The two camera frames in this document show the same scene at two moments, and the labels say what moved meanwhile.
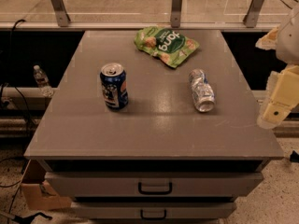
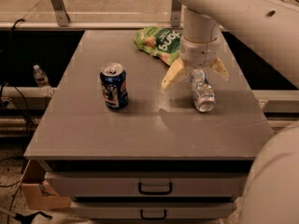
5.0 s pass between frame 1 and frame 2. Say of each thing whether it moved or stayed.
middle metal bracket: stayed
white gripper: moved
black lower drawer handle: stayed
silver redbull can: stayed
